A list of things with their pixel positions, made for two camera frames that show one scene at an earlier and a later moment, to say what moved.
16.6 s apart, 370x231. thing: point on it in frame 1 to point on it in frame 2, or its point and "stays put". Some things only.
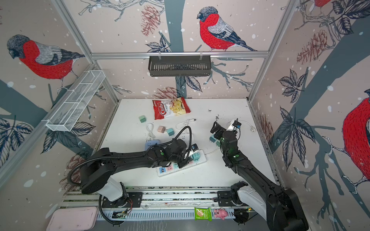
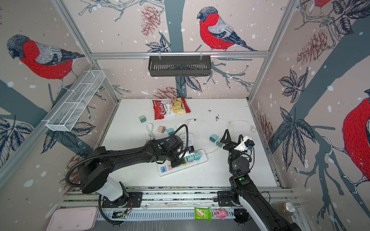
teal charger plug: [196, 156] stays put
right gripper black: [223, 131] to [233, 146]
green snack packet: [201, 213] stays put
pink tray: [72, 218] stays put
